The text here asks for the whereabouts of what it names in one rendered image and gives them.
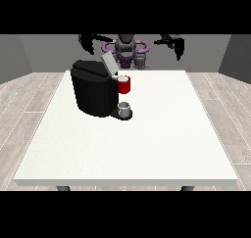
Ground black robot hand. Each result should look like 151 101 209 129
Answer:
153 34 186 62
77 34 114 56

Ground pale grey machine lid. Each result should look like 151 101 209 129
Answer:
100 51 120 76

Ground small grey coffee pod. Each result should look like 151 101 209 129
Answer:
133 54 147 70

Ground black coffee machine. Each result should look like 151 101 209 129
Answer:
70 59 133 120

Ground grey robot trunk purple rings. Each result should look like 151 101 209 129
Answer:
101 34 151 70

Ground small grey cup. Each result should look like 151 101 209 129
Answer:
117 101 132 119

